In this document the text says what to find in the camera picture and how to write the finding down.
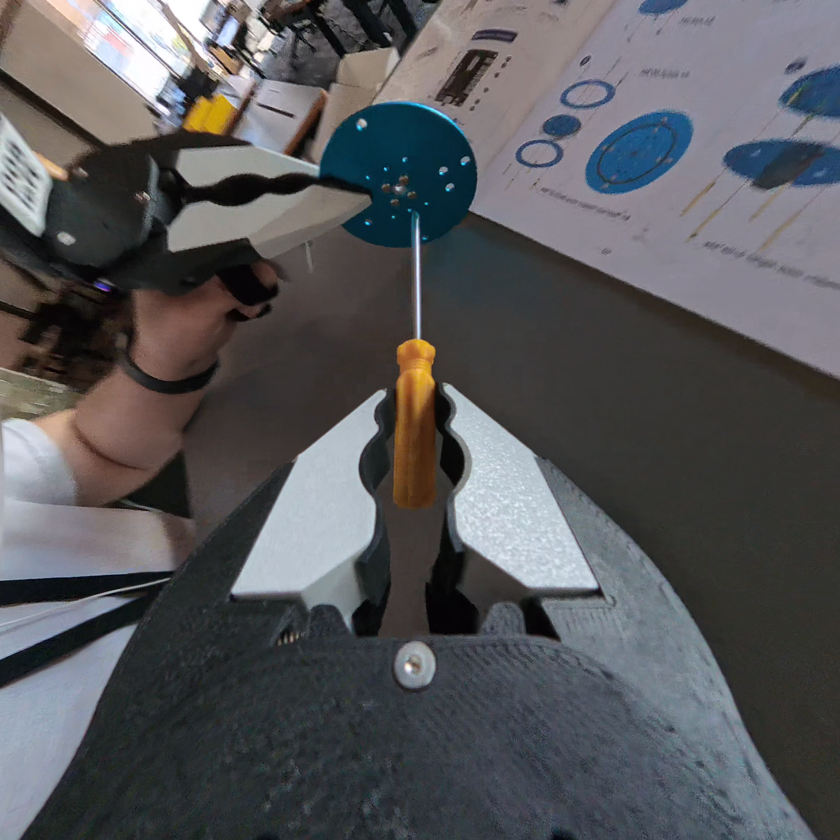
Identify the person in white shirt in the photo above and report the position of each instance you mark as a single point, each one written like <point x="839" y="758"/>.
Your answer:
<point x="52" y="544"/>

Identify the white box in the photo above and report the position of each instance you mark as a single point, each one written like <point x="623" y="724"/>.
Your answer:
<point x="354" y="85"/>

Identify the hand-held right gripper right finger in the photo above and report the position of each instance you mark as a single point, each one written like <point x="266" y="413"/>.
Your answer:
<point x="518" y="525"/>

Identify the open instruction booklet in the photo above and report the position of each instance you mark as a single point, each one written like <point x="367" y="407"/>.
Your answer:
<point x="656" y="229"/>

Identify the person's left forearm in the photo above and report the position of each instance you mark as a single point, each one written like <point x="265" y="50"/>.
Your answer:
<point x="118" y="439"/>

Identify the blue round metal plate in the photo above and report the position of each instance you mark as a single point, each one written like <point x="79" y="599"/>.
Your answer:
<point x="426" y="144"/>

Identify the wooden table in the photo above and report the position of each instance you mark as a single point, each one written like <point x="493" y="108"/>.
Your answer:
<point x="282" y="111"/>

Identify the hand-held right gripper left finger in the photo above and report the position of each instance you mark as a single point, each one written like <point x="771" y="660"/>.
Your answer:
<point x="315" y="525"/>

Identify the black wristband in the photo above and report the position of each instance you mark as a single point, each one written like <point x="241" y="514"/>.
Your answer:
<point x="170" y="386"/>

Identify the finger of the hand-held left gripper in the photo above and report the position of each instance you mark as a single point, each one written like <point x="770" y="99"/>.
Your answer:
<point x="262" y="223"/>
<point x="243" y="164"/>

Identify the dark grey desk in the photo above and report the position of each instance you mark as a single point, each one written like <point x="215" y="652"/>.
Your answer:
<point x="590" y="394"/>

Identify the yellow box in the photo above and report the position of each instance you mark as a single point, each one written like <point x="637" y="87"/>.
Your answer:
<point x="207" y="115"/>

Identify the person's left hand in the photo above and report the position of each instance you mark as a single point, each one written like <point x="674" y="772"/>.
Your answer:
<point x="177" y="328"/>

